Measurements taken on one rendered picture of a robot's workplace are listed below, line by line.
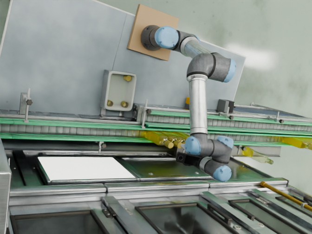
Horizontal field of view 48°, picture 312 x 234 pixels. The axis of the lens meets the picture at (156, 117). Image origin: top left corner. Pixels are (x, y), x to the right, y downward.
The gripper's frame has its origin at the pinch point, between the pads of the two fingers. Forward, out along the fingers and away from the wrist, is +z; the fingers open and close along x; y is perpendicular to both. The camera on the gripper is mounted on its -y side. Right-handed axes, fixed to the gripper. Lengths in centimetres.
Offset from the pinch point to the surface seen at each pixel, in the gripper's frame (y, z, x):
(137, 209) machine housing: -33.5, -28.6, -18.8
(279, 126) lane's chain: 110, 38, 16
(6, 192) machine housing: -93, -88, 12
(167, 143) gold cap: -1.6, 10.6, 0.8
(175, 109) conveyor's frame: 15.8, 37.8, 16.3
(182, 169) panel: 9.1, 6.6, -12.0
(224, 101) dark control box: 57, 44, 27
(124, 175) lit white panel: -29.3, -2.1, -14.3
